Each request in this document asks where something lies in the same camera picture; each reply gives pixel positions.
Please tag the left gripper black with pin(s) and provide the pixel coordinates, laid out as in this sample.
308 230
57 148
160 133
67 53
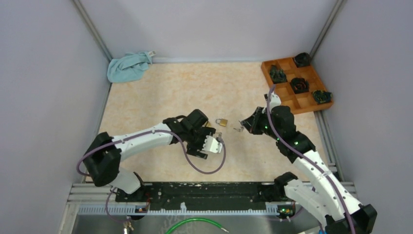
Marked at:
192 150

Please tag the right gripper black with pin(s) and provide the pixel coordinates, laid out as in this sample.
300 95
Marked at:
251 124

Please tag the small silver keys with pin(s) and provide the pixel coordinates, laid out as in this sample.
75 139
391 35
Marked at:
239 128

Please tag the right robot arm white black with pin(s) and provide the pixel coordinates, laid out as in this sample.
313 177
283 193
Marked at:
336 210

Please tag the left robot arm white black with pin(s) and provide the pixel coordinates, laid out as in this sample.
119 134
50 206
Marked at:
103 157

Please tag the brass padlock right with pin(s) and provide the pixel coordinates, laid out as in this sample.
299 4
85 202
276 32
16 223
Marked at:
221 121

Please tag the dark rosette upper left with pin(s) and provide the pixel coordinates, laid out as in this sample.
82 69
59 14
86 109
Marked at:
277 75

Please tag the wooden compartment tray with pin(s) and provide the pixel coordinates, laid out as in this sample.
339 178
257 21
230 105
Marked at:
298 103

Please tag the dark rosette centre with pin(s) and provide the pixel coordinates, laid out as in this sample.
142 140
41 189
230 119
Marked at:
299 85

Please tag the dark rosette right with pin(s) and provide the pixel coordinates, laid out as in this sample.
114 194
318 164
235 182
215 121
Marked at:
321 97

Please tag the dark rosette top corner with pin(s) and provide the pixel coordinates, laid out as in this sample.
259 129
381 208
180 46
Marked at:
302 60

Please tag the light blue cloth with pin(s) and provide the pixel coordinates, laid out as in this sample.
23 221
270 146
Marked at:
129 68

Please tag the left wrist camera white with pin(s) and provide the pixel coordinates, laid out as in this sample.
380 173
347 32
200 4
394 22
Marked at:
213 144

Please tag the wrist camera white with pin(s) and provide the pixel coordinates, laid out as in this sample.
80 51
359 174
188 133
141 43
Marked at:
274 100
213 144

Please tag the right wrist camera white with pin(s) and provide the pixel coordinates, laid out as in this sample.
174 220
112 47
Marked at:
274 100

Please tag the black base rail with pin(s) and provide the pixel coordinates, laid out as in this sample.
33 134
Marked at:
212 196

